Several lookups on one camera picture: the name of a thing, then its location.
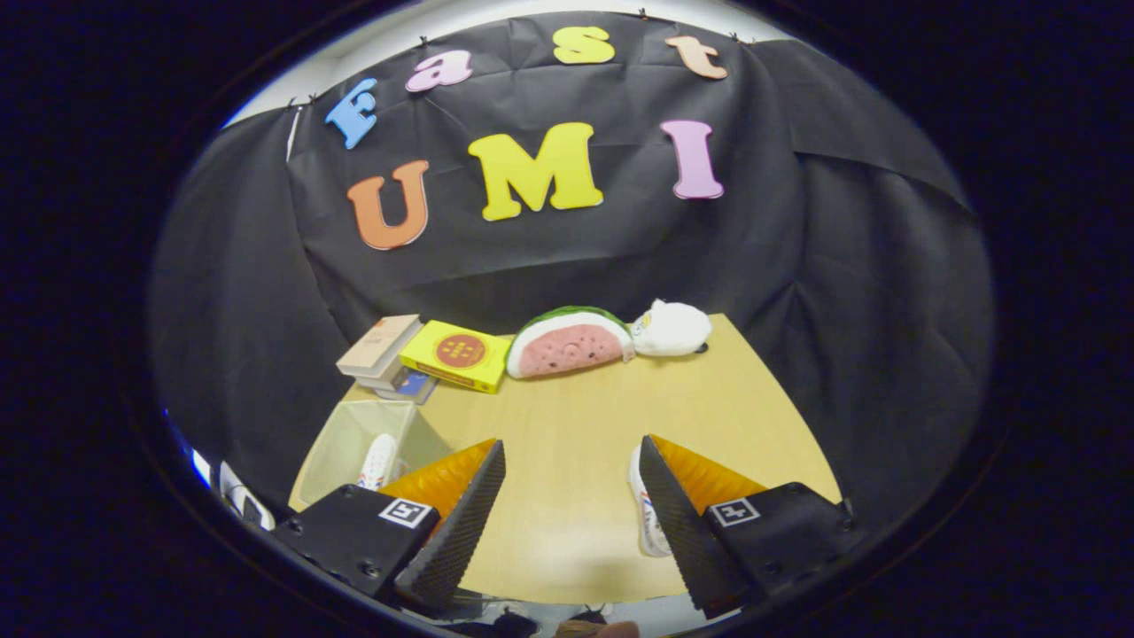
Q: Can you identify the grey book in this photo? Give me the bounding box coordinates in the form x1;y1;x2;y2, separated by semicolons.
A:
354;354;417;392

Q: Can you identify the pale green storage box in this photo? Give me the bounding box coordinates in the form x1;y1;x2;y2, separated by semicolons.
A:
290;399;453;513

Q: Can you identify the blue book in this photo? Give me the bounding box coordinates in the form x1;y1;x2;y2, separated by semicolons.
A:
377;368;438;406

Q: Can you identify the white plush toy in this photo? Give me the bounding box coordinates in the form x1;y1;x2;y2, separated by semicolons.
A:
631;299;713;358

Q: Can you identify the black backdrop cloth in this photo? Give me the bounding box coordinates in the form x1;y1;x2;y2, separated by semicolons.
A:
146;11;995;533

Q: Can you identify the watermelon slice plush toy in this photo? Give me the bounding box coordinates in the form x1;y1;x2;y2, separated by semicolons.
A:
506;306;635;380

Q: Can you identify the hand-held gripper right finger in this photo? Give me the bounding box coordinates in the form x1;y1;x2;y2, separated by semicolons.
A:
638;434;856;621

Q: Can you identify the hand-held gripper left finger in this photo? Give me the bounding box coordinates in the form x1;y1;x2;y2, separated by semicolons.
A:
270;439;507;612

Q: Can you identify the white perforated shoe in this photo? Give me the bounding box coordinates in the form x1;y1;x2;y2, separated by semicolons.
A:
628;443;674;558
357;433;400;491

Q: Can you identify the yellow book with red circle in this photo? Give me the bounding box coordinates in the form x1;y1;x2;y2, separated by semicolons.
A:
399;320;514;394

